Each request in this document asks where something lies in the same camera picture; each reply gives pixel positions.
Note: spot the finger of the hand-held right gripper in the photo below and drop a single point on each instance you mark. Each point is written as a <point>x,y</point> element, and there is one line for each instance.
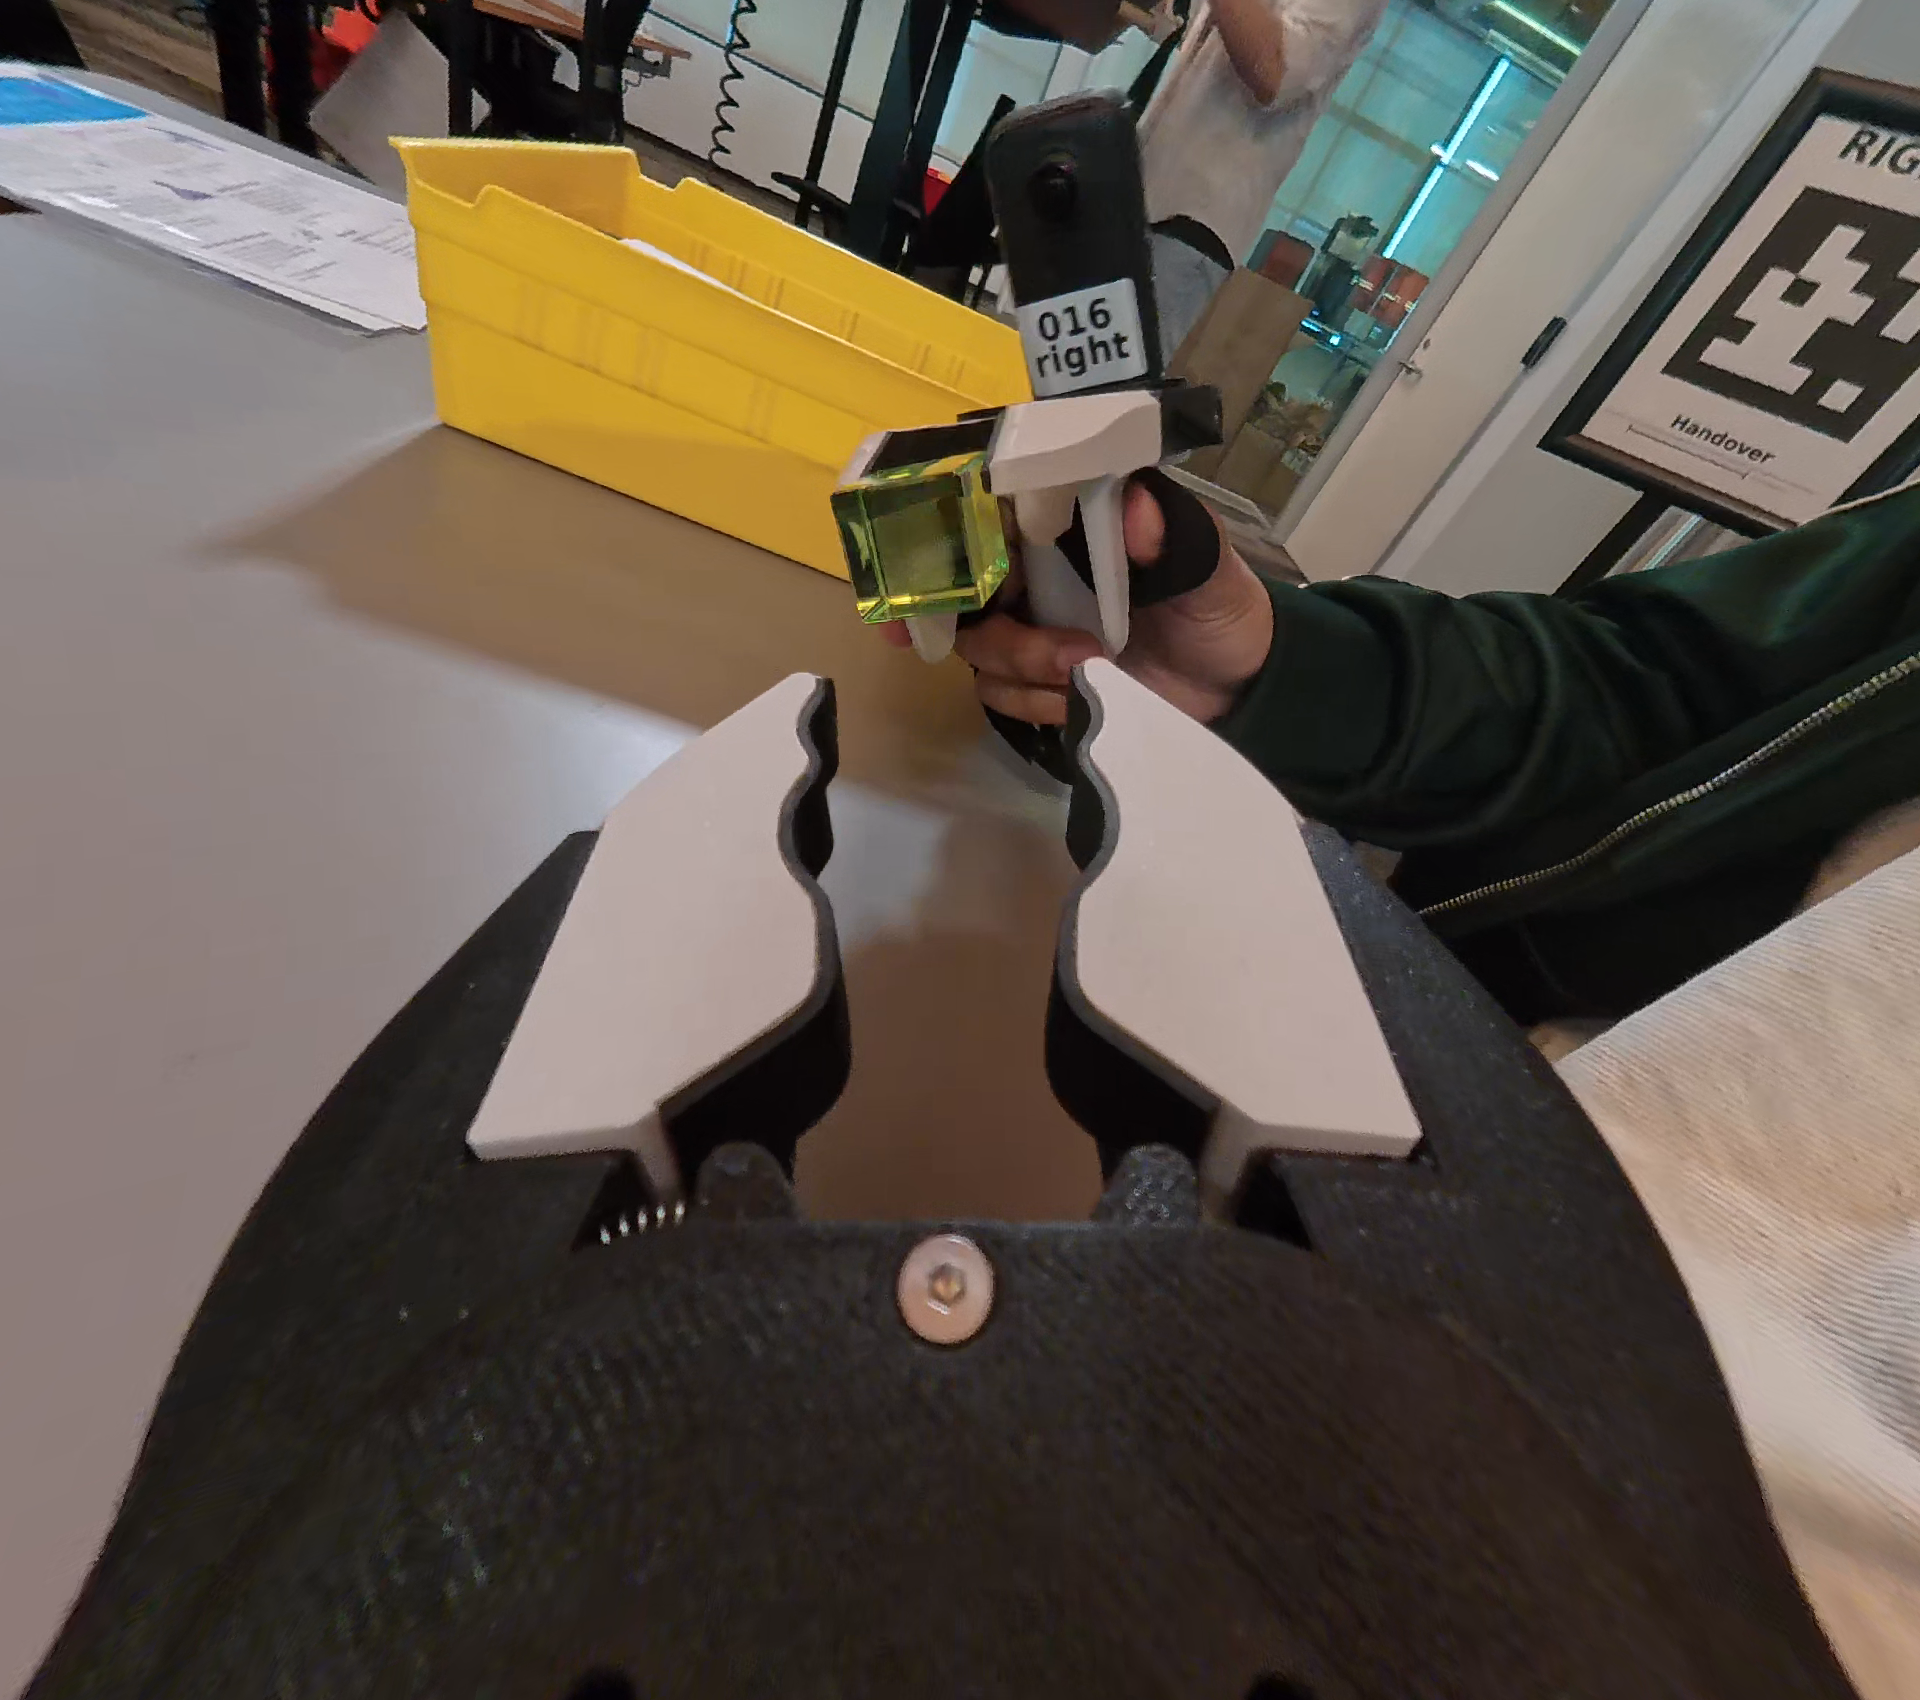
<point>931,642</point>
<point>1081,449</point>

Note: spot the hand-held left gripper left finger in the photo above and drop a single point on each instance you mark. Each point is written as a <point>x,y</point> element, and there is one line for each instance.
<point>660,981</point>

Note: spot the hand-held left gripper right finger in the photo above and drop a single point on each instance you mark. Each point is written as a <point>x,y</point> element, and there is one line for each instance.
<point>1231,981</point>

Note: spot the green transparent cube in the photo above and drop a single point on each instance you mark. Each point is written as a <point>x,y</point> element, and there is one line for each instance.
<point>923,545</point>

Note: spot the yellow plastic bin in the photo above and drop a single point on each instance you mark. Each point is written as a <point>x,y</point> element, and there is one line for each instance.
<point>600,380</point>

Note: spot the grey desk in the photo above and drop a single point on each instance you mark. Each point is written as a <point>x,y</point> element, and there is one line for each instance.
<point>225,680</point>

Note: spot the person's right hand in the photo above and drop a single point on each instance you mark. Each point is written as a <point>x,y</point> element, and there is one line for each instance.
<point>1185,651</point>

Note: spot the dark green zip jacket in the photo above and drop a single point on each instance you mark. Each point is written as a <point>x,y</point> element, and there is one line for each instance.
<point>1724,890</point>

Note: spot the white trousers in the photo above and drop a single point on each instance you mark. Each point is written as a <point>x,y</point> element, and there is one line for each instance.
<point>1771,1205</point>

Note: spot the framed marker sign on stand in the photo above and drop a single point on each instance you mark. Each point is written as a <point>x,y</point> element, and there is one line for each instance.
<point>1771,305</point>

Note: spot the printed paper sheet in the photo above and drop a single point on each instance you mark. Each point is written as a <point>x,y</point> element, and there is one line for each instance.
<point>195,200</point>

